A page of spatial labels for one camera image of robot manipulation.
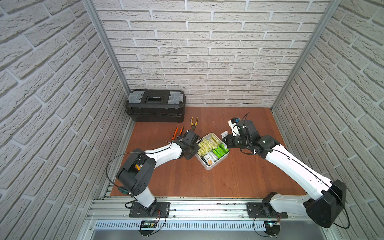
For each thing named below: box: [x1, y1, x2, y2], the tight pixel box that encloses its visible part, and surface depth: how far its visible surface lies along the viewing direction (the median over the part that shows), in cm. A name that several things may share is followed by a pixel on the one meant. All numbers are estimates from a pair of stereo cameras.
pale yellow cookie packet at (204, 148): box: [197, 140, 212, 157], surface depth 94 cm
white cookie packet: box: [201, 151, 219, 166], surface depth 90 cm
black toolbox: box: [125, 89, 187, 123], surface depth 102 cm
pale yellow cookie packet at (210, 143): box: [202, 138, 218, 150], surface depth 97 cm
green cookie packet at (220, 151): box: [215, 146, 226, 157], surface depth 93 cm
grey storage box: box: [195, 133, 230, 171], surface depth 92 cm
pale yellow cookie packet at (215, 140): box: [211, 134, 221, 147], surface depth 98 cm
